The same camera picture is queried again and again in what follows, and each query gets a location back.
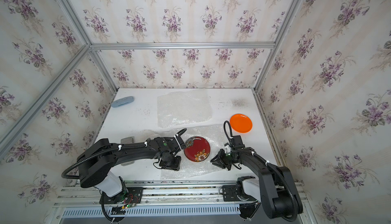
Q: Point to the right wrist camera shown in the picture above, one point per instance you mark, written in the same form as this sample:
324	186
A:
231	149

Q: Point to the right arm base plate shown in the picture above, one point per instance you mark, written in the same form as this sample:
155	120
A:
235	193

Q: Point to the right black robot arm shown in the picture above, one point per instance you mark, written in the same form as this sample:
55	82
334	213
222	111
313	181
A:
273	186

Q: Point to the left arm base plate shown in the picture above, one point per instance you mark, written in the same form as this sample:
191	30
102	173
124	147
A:
127	198

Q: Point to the red floral dinner plate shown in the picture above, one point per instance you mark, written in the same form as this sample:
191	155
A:
197	149

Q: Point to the grey flat block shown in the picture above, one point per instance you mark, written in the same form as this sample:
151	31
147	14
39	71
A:
127	140

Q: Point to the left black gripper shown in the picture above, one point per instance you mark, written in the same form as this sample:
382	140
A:
176	167

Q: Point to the orange dinner plate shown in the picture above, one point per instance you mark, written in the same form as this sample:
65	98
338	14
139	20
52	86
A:
241	123

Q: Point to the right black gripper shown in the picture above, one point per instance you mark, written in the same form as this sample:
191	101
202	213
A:
220	160

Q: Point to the aluminium front rail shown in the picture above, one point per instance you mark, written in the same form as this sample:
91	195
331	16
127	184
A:
153	194

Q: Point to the white vented panel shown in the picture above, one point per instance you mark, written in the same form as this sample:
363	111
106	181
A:
145	211

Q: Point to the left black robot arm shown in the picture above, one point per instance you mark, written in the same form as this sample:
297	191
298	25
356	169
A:
93	167

